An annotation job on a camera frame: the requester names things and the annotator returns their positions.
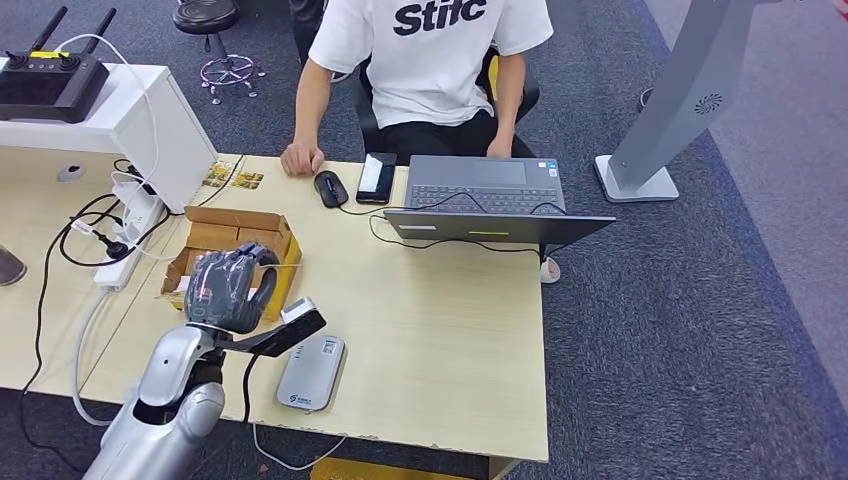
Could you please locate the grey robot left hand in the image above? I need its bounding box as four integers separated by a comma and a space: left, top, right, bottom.
184, 242, 280, 336

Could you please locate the person's right hand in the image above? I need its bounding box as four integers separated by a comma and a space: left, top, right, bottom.
280, 139, 326, 178

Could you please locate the person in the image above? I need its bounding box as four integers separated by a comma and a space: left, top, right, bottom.
280, 0, 555, 178

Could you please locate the grey card reader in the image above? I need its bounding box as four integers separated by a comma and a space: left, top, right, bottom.
276, 334, 346, 413

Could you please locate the black computer mouse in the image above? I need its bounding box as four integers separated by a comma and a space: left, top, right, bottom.
313, 170, 350, 209

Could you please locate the grey laptop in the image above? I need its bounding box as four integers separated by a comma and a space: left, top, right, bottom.
384, 155, 617, 248

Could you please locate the open cardboard box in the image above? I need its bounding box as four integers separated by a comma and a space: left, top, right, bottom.
160, 206, 303, 324

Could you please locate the black office chair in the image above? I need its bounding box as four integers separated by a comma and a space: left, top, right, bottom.
354, 46, 541, 157

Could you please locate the black smartphone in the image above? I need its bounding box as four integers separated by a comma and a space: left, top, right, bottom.
355, 152, 399, 205

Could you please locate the white power strip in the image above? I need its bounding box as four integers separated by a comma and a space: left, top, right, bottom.
93, 180, 167, 291

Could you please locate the white cabinet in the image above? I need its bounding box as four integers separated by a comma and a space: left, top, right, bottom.
0, 56, 220, 215

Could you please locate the black round stool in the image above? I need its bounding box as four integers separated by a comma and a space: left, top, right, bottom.
172, 0, 266, 106

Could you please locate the grey kiosk stand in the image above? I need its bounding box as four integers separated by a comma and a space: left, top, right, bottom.
594, 0, 806, 204

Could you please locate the dark rounded object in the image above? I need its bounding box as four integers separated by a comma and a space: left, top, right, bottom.
0, 245, 28, 287

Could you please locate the yellow box under desk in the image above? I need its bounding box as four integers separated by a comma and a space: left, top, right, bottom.
310, 457, 468, 480

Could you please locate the black remote controller with antennas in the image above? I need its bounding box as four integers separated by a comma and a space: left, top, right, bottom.
0, 6, 118, 125

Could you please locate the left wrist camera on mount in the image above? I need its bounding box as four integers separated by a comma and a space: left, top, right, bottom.
220, 297, 328, 359

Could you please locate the black mouse cable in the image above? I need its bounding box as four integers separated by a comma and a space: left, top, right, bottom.
337, 191, 490, 217

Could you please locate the thin black cable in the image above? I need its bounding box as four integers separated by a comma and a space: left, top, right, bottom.
169, 154, 247, 215

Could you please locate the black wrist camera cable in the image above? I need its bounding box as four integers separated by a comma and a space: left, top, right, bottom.
240, 353, 261, 425

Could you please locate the black laptop cable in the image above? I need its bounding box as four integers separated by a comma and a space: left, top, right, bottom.
368, 202, 570, 257

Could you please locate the grey power strip cord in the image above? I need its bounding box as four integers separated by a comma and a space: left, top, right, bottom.
70, 290, 114, 427

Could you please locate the white card reader cable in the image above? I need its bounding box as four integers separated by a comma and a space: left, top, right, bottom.
252, 422, 348, 473

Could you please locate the white charging cable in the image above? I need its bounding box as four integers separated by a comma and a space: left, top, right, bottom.
54, 33, 162, 200

